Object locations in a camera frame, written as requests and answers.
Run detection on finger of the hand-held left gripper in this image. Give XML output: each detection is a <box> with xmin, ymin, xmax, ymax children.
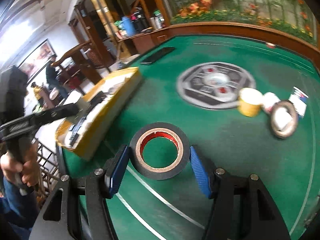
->
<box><xmin>35</xmin><ymin>104</ymin><xmax>80</xmax><ymax>128</ymax></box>

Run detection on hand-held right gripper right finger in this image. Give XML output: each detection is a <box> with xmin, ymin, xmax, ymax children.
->
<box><xmin>189</xmin><ymin>145</ymin><xmax>292</xmax><ymax>240</ymax></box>

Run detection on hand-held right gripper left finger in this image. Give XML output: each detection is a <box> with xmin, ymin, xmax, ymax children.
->
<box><xmin>29</xmin><ymin>144</ymin><xmax>130</xmax><ymax>240</ymax></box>

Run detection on black tape roll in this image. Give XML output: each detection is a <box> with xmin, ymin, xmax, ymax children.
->
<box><xmin>129</xmin><ymin>123</ymin><xmax>189</xmax><ymax>180</ymax></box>

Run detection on yellow-taped cardboard box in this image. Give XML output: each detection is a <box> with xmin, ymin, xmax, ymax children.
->
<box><xmin>55</xmin><ymin>67</ymin><xmax>143</xmax><ymax>161</ymax></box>

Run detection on person's left hand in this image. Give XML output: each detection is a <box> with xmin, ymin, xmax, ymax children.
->
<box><xmin>0</xmin><ymin>142</ymin><xmax>38</xmax><ymax>188</ymax></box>

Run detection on red cloth table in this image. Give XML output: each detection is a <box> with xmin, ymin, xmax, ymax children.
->
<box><xmin>67</xmin><ymin>77</ymin><xmax>80</xmax><ymax>90</ymax></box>

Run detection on dark wooden chair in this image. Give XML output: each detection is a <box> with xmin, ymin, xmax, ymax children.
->
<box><xmin>51</xmin><ymin>40</ymin><xmax>112</xmax><ymax>95</ymax></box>

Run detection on person's blue jeans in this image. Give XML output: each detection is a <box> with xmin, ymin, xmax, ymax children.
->
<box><xmin>0</xmin><ymin>177</ymin><xmax>40</xmax><ymax>240</ymax></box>

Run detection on yellow cup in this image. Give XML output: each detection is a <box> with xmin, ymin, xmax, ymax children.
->
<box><xmin>237</xmin><ymin>88</ymin><xmax>263</xmax><ymax>117</ymax></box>

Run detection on brown tape roll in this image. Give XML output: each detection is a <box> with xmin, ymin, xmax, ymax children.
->
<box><xmin>270</xmin><ymin>100</ymin><xmax>299</xmax><ymax>139</ymax></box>

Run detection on mahjong table centre panel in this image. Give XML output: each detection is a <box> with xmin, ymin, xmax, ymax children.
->
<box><xmin>176</xmin><ymin>62</ymin><xmax>257</xmax><ymax>110</ymax></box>

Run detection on blue thermos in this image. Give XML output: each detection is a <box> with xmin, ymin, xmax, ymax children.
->
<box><xmin>121</xmin><ymin>16</ymin><xmax>137</xmax><ymax>37</ymax></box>

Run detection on wooden counter cabinet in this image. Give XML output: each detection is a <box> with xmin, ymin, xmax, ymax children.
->
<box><xmin>117</xmin><ymin>26</ymin><xmax>173</xmax><ymax>63</ymax></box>

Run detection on black smartphone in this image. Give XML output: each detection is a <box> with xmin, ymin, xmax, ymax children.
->
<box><xmin>140</xmin><ymin>46</ymin><xmax>175</xmax><ymax>65</ymax></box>

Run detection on black thermos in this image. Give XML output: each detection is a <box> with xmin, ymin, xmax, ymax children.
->
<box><xmin>134</xmin><ymin>11</ymin><xmax>149</xmax><ymax>33</ymax></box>

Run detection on blue white card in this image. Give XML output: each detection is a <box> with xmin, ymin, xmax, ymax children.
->
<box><xmin>287</xmin><ymin>86</ymin><xmax>309</xmax><ymax>118</ymax></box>

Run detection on glass flower display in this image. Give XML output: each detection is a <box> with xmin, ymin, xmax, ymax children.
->
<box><xmin>160</xmin><ymin>0</ymin><xmax>314</xmax><ymax>45</ymax></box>

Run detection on wooden lattice frame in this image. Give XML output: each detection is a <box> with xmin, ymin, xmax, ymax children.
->
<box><xmin>37</xmin><ymin>140</ymin><xmax>62</xmax><ymax>205</ymax></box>

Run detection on framed wall painting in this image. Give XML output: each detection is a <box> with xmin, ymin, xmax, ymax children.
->
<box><xmin>19</xmin><ymin>39</ymin><xmax>57</xmax><ymax>82</ymax></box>

